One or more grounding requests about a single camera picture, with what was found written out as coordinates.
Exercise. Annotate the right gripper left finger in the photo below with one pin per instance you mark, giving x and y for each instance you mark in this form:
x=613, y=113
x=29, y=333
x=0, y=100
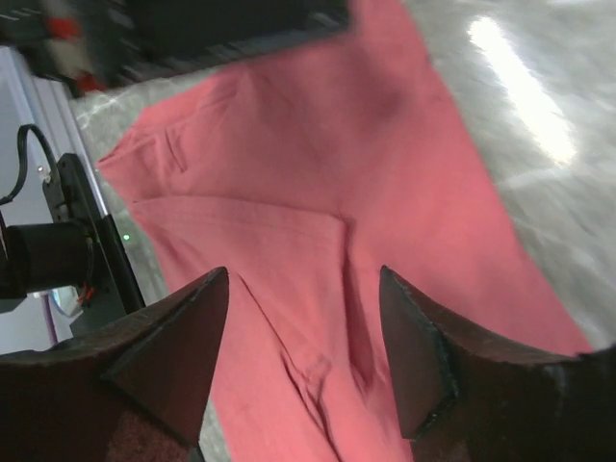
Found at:
x=134, y=390

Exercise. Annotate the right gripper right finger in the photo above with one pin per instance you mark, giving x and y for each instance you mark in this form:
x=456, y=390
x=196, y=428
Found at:
x=465, y=393

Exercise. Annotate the aluminium frame rail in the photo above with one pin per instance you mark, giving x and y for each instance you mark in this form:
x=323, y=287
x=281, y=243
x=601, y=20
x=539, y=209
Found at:
x=28, y=99

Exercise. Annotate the pink red t shirt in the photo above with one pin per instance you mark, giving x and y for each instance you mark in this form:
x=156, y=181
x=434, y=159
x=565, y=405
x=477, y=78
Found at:
x=304, y=173

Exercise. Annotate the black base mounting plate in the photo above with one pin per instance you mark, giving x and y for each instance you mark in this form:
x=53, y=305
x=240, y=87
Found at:
x=110, y=291

